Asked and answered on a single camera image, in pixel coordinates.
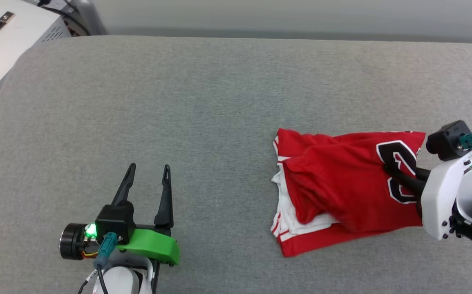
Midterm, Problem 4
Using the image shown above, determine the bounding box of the grey metal post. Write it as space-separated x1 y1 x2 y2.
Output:
74 0 107 36

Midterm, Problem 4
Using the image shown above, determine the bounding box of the red and white basketball jersey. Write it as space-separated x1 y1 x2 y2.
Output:
271 128 426 258

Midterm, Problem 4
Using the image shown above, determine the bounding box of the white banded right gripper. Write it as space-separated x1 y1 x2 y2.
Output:
384 149 472 241

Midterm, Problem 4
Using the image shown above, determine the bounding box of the black floor cable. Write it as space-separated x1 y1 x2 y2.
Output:
36 0 91 36

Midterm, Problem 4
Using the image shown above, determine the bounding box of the grey fabric sofa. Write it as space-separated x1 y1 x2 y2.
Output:
0 36 472 294

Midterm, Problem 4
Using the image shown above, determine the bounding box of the white metal equipment box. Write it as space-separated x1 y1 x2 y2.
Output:
0 0 72 122

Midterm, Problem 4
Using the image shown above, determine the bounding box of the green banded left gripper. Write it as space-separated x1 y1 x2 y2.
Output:
59 163 181 266

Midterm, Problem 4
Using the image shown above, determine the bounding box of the thin black cable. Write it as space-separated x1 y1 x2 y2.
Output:
77 269 98 294

